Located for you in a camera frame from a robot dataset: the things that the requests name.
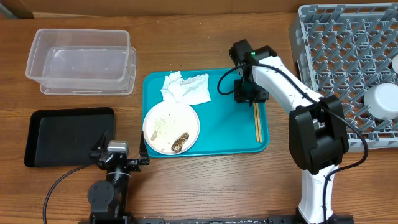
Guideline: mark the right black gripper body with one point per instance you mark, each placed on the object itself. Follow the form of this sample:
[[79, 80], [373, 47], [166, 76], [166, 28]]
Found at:
[[249, 91]]

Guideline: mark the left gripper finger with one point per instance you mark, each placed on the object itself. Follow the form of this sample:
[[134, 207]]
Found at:
[[144, 157], [99, 145]]

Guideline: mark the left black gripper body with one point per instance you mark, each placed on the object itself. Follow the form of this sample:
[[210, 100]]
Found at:
[[133, 165]]

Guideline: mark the wooden chopstick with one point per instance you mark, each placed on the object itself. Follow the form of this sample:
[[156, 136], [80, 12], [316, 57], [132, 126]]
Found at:
[[256, 122], [259, 126]]

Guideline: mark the white paper napkin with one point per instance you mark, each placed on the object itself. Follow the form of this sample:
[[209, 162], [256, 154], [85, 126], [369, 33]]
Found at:
[[191, 91]]

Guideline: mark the grey shallow bowl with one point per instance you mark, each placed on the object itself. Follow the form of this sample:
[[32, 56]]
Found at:
[[382, 101]]

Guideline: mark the white cup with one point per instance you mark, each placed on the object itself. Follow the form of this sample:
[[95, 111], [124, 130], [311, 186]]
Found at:
[[394, 64]]

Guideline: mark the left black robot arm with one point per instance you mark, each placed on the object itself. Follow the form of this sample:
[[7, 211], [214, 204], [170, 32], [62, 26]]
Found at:
[[108, 197]]

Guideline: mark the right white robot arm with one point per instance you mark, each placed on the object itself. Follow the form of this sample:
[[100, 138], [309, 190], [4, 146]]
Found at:
[[317, 131]]

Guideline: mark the grey dishwasher rack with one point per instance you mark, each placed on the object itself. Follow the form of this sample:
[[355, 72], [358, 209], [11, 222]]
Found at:
[[344, 50]]

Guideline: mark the small tan food scrap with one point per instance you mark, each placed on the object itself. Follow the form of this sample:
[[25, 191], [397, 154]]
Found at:
[[154, 135]]

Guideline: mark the brown food scrap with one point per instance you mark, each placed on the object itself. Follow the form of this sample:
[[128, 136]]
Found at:
[[178, 144]]

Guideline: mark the teal serving tray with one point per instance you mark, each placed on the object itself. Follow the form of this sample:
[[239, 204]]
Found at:
[[226, 127]]

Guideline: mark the white round plate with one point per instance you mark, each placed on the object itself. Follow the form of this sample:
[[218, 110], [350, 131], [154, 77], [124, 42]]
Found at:
[[170, 119]]

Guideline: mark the black plastic tray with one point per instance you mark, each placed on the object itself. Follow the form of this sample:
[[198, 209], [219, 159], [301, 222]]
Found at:
[[65, 137]]

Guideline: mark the clear plastic storage bin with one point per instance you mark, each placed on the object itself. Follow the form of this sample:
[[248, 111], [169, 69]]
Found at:
[[82, 62]]

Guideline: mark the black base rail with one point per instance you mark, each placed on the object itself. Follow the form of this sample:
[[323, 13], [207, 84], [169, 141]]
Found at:
[[278, 219]]

